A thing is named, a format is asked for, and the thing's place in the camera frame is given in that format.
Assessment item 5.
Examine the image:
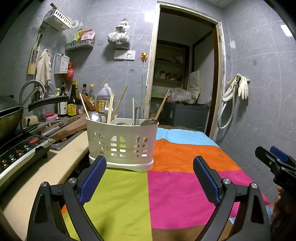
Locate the wooden storage shelf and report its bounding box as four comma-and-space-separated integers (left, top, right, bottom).
151, 40, 190, 98

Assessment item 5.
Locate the hanging beige towel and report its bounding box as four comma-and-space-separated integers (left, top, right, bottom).
36, 49, 51, 85

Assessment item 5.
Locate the multicolour patchwork cloth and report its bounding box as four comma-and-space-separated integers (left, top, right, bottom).
61, 124, 273, 241

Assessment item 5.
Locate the dark vinegar bottle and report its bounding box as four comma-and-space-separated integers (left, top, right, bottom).
57, 82, 69, 117

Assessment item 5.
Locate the grey wall box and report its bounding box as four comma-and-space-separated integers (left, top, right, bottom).
54, 54, 70, 74

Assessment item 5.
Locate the induction cooker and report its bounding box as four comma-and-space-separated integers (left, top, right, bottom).
1, 133, 55, 190

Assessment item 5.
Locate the kitchen knife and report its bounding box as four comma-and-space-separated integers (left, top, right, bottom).
41, 116, 80, 137

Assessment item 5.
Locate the hanging plastic bag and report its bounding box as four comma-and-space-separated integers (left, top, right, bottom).
107, 19, 130, 50

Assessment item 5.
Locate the crumpled plastic bag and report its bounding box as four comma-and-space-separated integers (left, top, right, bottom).
168, 88, 197, 104

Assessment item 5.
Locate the orange wall hook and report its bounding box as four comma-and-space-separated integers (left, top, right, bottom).
140, 52, 148, 62

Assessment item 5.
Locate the dark soy sauce bottle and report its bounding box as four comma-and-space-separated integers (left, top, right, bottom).
67, 80, 79, 116

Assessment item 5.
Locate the wall socket plate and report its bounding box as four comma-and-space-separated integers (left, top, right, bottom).
114, 50, 135, 61

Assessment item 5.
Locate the wooden cutting board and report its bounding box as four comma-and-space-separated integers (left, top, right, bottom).
41, 113, 87, 142

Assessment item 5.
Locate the large cooking oil jug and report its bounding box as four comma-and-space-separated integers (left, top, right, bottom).
95, 83, 112, 113

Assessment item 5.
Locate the white plastic utensil caddy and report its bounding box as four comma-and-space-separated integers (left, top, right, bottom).
86, 117, 159, 172

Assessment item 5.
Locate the yellow cap sauce bottle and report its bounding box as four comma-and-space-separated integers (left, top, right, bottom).
88, 83, 95, 105

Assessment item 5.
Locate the white rubber glove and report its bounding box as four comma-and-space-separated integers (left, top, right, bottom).
238, 76, 249, 99

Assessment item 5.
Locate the grey cabinet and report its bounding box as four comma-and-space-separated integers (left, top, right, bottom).
159, 102, 208, 132

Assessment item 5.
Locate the white shower hose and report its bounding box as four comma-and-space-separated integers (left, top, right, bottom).
217, 73, 242, 130

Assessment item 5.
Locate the brown snack bag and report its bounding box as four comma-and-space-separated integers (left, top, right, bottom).
81, 94, 97, 111

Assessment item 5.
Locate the white pillow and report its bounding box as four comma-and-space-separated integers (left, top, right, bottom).
188, 70, 201, 99

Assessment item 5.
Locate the person's right hand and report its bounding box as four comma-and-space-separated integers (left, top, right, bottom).
270, 186, 283, 222

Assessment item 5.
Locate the black wok pan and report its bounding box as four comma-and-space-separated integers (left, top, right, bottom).
1, 96, 68, 140

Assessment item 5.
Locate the red plastic bag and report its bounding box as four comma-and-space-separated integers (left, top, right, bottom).
63, 61, 74, 82

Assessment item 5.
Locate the chrome kitchen faucet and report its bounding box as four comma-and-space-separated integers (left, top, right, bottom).
18, 79, 47, 107

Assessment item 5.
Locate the grey wall shelf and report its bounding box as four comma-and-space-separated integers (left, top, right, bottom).
65, 39, 95, 51

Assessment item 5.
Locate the wooden knife holder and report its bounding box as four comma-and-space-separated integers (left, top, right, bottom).
27, 33, 43, 75

